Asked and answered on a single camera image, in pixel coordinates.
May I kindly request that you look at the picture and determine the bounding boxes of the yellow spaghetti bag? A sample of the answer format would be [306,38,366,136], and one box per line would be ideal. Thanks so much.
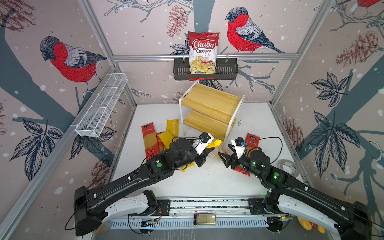
[206,140,227,161]
[157,129,196,173]
[166,119,179,143]

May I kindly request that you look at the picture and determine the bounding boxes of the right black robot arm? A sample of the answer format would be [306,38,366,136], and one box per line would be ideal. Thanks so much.
[218,146,372,240]

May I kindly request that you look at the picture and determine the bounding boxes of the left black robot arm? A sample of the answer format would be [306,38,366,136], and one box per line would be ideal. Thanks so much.
[74,133,214,237]

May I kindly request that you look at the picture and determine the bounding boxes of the wooden two-tier shelf rack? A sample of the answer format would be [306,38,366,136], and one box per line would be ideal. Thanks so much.
[178,81,245,141]

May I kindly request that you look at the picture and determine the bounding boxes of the red spaghetti box right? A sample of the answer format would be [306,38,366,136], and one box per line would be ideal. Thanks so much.
[235,133,261,177]

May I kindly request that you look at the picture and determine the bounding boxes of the red spaghetti box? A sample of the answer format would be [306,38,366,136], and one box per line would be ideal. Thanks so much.
[142,123,160,158]
[235,133,261,177]
[156,133,165,152]

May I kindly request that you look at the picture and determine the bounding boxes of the red spaghetti box inner left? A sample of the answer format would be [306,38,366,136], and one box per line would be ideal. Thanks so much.
[156,133,165,152]

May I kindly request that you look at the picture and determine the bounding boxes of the red spaghetti box far left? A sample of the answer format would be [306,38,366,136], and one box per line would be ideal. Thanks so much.
[142,123,160,158]

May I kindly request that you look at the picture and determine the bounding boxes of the clear tape roll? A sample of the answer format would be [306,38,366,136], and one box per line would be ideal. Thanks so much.
[278,160,300,178]

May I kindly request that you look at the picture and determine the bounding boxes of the small glass container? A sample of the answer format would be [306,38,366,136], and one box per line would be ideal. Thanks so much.
[194,213,217,226]

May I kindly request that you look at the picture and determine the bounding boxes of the yellow plush toy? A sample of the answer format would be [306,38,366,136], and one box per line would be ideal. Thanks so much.
[297,217,326,234]

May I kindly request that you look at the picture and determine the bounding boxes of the Chuba cassava chips bag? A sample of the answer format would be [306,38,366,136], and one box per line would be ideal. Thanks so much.
[188,32,220,75]

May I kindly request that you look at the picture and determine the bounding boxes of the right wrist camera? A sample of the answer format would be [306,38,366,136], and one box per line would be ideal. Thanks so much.
[231,137,246,159]

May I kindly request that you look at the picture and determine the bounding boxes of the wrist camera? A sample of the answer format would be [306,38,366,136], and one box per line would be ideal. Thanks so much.
[231,137,246,159]
[192,133,214,155]

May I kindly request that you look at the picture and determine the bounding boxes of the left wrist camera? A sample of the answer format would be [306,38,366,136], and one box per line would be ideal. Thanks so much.
[192,133,214,155]

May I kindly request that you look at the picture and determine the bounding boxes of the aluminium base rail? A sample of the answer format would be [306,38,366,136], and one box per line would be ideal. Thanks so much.
[93,197,293,234]

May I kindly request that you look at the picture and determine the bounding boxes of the black wire hanging basket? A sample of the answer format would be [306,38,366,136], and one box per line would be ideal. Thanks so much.
[173,57,239,81]

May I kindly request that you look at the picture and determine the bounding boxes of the horizontal aluminium frame bar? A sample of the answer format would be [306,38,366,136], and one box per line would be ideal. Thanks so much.
[112,53,300,63]

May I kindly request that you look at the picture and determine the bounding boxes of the white mesh wall basket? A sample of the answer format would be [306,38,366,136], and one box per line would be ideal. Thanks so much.
[75,73,128,138]

